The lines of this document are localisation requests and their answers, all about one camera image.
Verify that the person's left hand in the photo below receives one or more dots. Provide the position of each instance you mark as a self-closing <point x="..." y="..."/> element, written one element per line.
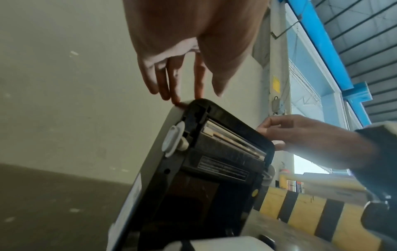
<point x="192" y="22"/>

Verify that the person's right hand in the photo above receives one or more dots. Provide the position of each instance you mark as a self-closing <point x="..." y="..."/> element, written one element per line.
<point x="313" y="139"/>

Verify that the person's right forearm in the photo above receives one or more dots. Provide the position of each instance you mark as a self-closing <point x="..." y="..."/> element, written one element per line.
<point x="380" y="156"/>

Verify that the yellow black striped barrier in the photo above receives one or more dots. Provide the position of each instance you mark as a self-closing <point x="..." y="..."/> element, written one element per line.
<point x="310" y="213"/>

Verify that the blue steel beam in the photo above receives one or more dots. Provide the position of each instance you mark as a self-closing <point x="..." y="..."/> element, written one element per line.
<point x="325" y="46"/>

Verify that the grey wall switch box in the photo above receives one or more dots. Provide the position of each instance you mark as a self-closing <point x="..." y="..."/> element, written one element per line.
<point x="276" y="104"/>

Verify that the yellow wall sign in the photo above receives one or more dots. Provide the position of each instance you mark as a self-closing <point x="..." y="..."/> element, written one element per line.
<point x="276" y="84"/>

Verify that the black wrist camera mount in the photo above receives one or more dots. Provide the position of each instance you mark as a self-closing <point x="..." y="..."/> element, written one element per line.
<point x="380" y="218"/>

